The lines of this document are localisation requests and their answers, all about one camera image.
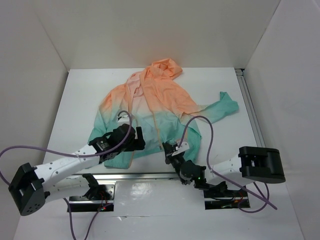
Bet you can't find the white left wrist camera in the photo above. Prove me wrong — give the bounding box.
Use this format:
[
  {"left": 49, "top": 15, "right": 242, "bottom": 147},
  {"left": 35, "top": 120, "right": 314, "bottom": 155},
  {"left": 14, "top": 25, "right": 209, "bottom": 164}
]
[{"left": 117, "top": 115, "right": 130, "bottom": 126}]

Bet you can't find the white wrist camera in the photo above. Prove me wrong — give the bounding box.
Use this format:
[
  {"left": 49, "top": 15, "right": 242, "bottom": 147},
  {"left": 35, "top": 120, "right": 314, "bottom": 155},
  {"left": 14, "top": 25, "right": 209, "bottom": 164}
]
[
  {"left": 117, "top": 115, "right": 130, "bottom": 126},
  {"left": 175, "top": 141, "right": 190, "bottom": 154}
]

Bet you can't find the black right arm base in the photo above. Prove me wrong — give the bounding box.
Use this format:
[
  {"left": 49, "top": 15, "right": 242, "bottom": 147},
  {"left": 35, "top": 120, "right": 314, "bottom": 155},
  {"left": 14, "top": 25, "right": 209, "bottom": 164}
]
[{"left": 203, "top": 181, "right": 251, "bottom": 210}]

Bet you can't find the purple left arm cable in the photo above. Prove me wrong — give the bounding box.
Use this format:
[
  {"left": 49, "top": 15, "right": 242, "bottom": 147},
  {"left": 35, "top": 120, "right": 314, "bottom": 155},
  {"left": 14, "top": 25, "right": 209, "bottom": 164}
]
[{"left": 0, "top": 110, "right": 137, "bottom": 240}]

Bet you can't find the aluminium rail right table edge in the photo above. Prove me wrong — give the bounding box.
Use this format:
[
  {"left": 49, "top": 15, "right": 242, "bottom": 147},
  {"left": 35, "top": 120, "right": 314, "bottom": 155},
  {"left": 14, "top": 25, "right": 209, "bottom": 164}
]
[{"left": 234, "top": 67, "right": 275, "bottom": 177}]

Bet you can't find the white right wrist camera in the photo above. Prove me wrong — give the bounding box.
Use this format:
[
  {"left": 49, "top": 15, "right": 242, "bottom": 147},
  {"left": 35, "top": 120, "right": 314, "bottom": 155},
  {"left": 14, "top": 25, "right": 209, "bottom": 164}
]
[{"left": 175, "top": 141, "right": 190, "bottom": 154}]

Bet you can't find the aluminium rail table edge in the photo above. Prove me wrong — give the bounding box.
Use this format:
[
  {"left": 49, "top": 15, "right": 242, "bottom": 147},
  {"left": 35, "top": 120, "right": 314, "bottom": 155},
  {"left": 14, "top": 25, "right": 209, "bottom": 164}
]
[
  {"left": 234, "top": 67, "right": 275, "bottom": 177},
  {"left": 67, "top": 170, "right": 186, "bottom": 181}
]

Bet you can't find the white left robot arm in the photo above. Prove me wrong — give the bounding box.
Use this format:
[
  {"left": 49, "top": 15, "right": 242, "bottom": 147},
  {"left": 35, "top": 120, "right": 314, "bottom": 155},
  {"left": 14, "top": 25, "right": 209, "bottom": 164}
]
[{"left": 8, "top": 124, "right": 146, "bottom": 216}]

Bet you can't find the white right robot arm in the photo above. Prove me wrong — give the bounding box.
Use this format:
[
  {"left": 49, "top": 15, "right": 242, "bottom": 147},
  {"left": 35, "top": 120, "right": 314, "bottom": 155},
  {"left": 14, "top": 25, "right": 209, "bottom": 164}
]
[{"left": 162, "top": 142, "right": 286, "bottom": 196}]

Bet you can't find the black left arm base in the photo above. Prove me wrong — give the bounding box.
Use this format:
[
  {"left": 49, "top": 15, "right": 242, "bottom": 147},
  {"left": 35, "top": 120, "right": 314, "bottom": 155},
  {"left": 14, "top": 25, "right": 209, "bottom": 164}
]
[{"left": 67, "top": 179, "right": 116, "bottom": 213}]

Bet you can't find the orange and teal jacket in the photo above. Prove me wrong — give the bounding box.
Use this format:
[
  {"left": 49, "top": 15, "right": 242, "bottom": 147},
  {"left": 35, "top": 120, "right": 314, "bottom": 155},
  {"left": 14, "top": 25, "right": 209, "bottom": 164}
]
[{"left": 89, "top": 58, "right": 239, "bottom": 169}]

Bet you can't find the aluminium rail front table edge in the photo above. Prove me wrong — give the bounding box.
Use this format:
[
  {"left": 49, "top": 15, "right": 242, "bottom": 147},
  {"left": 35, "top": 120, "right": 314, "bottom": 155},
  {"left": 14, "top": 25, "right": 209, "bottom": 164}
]
[{"left": 67, "top": 170, "right": 186, "bottom": 181}]

